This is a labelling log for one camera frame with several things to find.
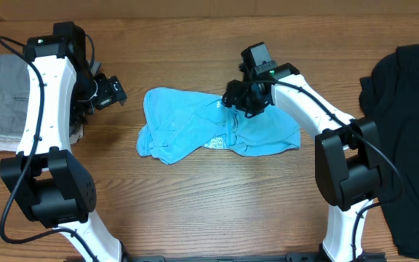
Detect light blue printed t-shirt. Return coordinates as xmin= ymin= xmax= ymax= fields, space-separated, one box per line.
xmin=136 ymin=87 xmax=301 ymax=164

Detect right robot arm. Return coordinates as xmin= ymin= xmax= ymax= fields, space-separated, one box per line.
xmin=223 ymin=42 xmax=386 ymax=261

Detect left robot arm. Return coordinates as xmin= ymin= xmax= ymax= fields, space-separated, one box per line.
xmin=0 ymin=21 xmax=129 ymax=261

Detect folded grey trousers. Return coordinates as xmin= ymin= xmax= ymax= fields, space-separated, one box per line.
xmin=0 ymin=55 xmax=30 ymax=139

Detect folded beige cloth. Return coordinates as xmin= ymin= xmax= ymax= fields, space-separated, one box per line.
xmin=0 ymin=125 xmax=84 ymax=152

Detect black polo shirt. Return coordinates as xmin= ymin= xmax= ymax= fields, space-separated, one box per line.
xmin=359 ymin=44 xmax=419 ymax=259

